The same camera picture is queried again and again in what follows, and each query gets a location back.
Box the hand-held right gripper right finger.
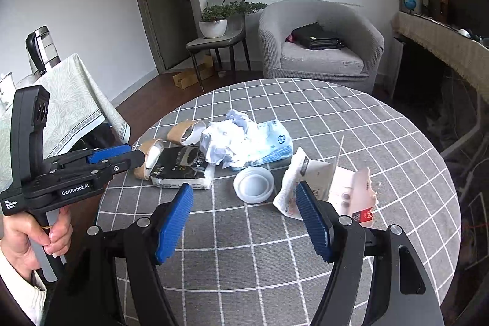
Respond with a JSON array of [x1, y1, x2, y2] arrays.
[[295, 180, 444, 326]]

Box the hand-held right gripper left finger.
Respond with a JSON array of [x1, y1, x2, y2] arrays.
[[46, 182, 195, 326]]

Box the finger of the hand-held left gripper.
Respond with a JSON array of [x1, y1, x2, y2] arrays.
[[57, 152, 147, 184], [51, 143, 133, 168]]

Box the brown cardboard tape core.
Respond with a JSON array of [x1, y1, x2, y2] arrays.
[[134, 138, 165, 181], [167, 120, 207, 147]]

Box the blue white tissue wrapper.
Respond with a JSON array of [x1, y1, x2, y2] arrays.
[[225, 119, 294, 170]]

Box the person's left forearm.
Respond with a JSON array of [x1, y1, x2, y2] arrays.
[[0, 246, 47, 325]]

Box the person's left hand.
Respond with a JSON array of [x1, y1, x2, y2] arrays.
[[0, 206, 73, 281]]

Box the torn white paper packet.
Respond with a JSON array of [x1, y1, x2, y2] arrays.
[[273, 147, 341, 220]]

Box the black snack packet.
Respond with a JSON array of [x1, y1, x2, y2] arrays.
[[150, 145, 214, 190]]

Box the torn white packet red label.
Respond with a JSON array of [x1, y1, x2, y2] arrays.
[[328, 167, 379, 228]]

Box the pale leaf pattern tablecloth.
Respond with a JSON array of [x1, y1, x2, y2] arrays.
[[0, 53, 131, 194]]

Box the white round lid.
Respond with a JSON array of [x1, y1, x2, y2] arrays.
[[233, 166, 275, 205]]

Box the crumpled white paper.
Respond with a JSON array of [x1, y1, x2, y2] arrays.
[[200, 109, 253, 168]]

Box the cardboard box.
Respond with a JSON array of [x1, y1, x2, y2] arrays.
[[172, 55, 215, 88]]

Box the grey checked tablecloth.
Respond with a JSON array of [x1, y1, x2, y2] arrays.
[[95, 78, 463, 326]]

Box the dark grey door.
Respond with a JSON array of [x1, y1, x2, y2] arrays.
[[126, 0, 203, 75]]

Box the potted plant white pot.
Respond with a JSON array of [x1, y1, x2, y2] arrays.
[[198, 0, 268, 40]]

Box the grey armchair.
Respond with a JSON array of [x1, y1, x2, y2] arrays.
[[257, 0, 385, 95]]

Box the dark cabinet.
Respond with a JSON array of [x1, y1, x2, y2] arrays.
[[391, 36, 489, 166]]

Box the black handbag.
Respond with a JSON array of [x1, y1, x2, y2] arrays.
[[291, 21, 347, 51]]

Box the grey dining chair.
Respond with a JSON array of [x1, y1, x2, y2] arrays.
[[186, 0, 253, 88]]

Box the beige lace cabinet cloth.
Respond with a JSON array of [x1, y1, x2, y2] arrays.
[[393, 10, 489, 102]]

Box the black television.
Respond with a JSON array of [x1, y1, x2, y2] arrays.
[[447, 0, 483, 31]]

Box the glass kettle black handle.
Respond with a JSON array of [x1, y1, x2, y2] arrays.
[[25, 25, 62, 77]]

